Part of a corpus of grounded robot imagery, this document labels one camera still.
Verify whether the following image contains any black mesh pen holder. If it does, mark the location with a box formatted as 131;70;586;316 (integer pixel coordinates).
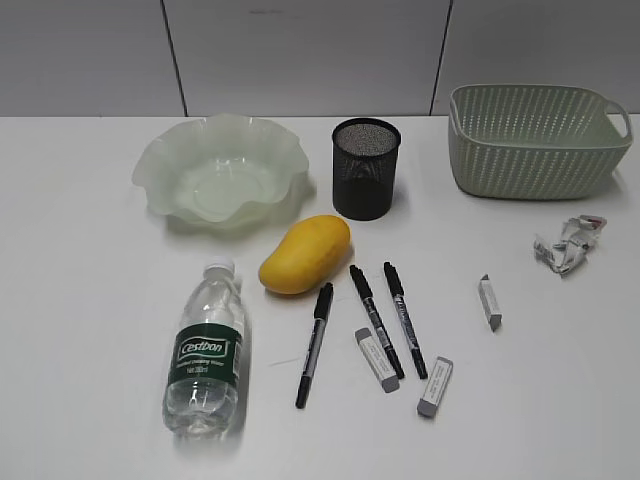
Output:
331;117;401;221

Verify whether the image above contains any yellow mango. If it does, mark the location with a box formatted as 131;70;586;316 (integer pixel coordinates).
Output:
258;215;351;295

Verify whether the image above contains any frosted green wavy plate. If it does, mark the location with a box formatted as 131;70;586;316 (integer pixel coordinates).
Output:
132;113;309;230

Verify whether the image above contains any waste paper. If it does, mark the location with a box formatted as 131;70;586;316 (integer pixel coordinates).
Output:
533;215;607;277

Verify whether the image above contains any pale green plastic basket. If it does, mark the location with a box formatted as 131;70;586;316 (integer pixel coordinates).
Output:
448;84;634;201

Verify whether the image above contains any clear water bottle green label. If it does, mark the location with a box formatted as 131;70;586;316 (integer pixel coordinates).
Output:
163;256;247;437

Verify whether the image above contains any grey white eraser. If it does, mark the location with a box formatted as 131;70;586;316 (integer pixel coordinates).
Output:
417;356;453;418
354;328;400;393
478;274;503;333

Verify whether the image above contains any black marker pen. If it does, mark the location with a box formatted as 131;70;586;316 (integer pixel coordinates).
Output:
295;282;334;409
383;261;428;380
349;265;405;380

